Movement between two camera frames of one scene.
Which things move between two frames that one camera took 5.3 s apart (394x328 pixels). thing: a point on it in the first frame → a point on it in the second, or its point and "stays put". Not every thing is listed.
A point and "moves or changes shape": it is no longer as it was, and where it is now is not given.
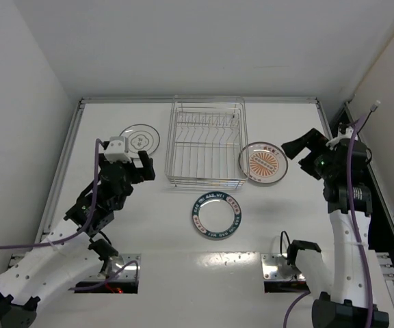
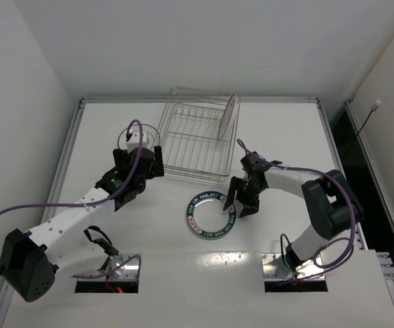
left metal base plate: [128, 274] stays put
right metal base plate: [275, 267] stays put
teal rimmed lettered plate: [217, 214] moves or changes shape
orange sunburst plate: [263, 162] moves or changes shape
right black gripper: [312, 154] → [243, 190]
